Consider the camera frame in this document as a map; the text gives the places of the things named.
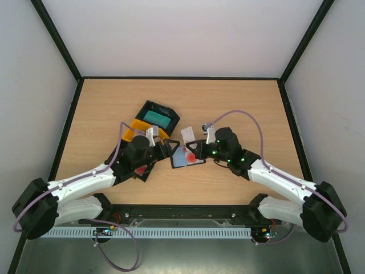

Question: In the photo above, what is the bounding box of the yellow bin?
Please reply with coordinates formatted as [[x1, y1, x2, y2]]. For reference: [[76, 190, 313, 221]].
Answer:
[[121, 119, 169, 142]]

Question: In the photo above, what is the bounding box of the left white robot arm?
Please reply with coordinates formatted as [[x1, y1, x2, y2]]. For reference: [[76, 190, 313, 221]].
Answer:
[[11, 135, 180, 240]]

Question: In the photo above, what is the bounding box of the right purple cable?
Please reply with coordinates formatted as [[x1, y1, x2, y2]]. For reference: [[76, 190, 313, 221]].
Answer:
[[210, 110, 349, 246]]

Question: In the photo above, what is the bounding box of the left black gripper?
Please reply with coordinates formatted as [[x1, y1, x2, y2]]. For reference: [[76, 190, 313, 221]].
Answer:
[[133, 139, 180, 170]]

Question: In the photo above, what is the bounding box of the black bin with teal cards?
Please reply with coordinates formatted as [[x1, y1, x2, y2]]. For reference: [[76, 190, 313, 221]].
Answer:
[[135, 100, 180, 136]]

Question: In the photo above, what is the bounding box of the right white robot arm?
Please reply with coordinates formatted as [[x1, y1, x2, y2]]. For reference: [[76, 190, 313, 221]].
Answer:
[[186, 127, 347, 243]]

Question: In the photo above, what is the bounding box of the black aluminium frame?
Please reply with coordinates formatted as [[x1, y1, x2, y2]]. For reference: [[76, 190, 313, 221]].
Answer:
[[7, 0, 365, 274]]

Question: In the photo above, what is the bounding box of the black leather card holder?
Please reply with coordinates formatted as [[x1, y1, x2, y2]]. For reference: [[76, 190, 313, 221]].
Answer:
[[170, 146, 206, 169]]

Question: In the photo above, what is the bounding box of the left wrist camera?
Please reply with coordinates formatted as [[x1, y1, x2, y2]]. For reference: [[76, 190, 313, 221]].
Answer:
[[145, 125, 159, 147]]

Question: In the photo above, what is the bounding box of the teal card stack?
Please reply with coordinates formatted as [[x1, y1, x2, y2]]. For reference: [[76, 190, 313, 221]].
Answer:
[[143, 110, 171, 128]]

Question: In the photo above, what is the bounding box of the white slotted cable duct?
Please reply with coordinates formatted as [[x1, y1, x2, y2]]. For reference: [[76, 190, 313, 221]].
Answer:
[[43, 227, 252, 239]]

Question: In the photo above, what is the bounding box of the red white card stack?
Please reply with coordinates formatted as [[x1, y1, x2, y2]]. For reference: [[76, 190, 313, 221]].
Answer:
[[135, 166, 148, 175]]

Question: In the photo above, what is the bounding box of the black front rail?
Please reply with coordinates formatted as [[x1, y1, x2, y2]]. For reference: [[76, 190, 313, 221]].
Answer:
[[76, 203, 300, 226]]

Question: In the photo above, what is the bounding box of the purple cable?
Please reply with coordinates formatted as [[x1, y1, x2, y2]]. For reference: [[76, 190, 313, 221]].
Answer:
[[210, 110, 349, 246], [13, 122, 149, 271]]

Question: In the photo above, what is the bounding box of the black bin with red cards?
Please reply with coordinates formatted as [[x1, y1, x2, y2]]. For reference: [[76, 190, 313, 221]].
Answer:
[[132, 163, 155, 183]]

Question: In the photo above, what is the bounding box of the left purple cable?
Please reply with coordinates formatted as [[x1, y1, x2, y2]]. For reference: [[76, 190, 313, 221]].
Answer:
[[13, 122, 149, 271]]

